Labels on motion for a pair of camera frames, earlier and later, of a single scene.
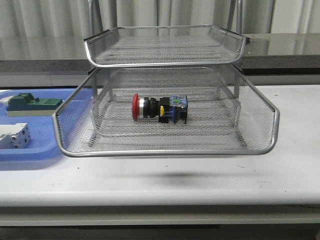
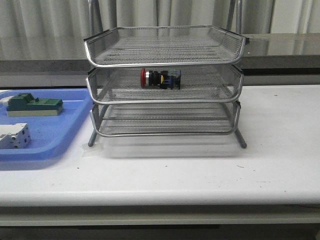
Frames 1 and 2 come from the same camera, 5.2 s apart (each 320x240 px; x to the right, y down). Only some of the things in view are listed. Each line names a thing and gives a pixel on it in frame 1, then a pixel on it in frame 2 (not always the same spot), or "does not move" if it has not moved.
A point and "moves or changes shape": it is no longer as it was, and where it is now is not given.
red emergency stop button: (174, 109) to (166, 79)
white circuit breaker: (16, 136) does not move
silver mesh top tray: (165, 46) does not move
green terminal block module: (24, 104) does not move
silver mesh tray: (226, 115) moves or changes shape
